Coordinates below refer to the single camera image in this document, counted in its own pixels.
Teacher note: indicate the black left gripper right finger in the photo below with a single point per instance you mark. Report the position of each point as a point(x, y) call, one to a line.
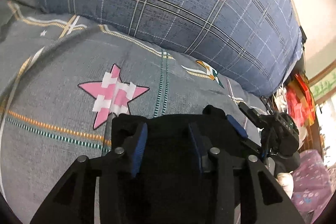
point(237, 178)

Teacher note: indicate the blue plaid pillow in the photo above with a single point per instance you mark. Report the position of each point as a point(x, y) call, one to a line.
point(254, 42)

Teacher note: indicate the black pants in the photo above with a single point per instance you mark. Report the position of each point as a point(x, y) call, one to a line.
point(168, 187)

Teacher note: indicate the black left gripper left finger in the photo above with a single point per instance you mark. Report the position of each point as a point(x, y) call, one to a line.
point(72, 199)

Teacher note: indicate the purple floral fabric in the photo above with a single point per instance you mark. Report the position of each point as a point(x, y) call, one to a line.
point(312, 187)

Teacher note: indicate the grey patterned bed sheet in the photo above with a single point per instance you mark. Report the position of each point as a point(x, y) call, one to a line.
point(64, 78)

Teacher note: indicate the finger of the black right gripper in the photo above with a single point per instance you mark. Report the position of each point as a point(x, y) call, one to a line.
point(237, 126)

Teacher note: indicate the red and white clutter pile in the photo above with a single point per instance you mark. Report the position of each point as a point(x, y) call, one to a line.
point(296, 99)

